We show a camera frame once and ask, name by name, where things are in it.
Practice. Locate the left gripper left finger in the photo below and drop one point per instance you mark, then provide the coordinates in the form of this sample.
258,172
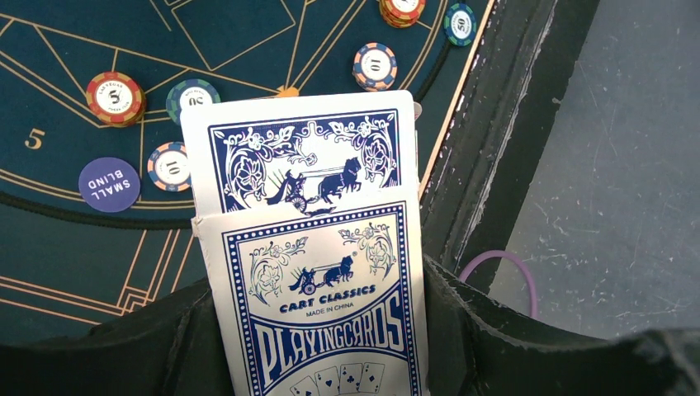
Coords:
170,347

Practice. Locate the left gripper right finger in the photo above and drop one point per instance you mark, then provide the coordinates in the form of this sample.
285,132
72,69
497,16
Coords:
480,347

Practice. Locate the blue playing card deck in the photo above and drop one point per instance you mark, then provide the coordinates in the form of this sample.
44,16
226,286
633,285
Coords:
325,305

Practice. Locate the blue backed playing card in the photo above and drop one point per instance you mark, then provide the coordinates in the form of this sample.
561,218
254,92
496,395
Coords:
304,153

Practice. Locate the teal poker chip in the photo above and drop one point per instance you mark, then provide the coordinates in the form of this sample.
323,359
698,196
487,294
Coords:
190,93

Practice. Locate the orange poker chip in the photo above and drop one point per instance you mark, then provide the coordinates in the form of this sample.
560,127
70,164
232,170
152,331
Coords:
115,99

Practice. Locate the pink white chip stack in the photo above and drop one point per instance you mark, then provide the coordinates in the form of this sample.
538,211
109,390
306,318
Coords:
375,67

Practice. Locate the teal chip stack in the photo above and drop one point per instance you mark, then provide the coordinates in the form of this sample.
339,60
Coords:
459,24

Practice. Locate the orange chip stack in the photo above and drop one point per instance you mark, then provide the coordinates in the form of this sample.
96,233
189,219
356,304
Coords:
401,13

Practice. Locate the dark green rectangular poker mat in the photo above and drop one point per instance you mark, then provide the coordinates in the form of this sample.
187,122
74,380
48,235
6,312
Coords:
59,276

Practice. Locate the purple round blind button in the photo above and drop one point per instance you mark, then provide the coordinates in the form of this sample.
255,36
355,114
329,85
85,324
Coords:
109,184

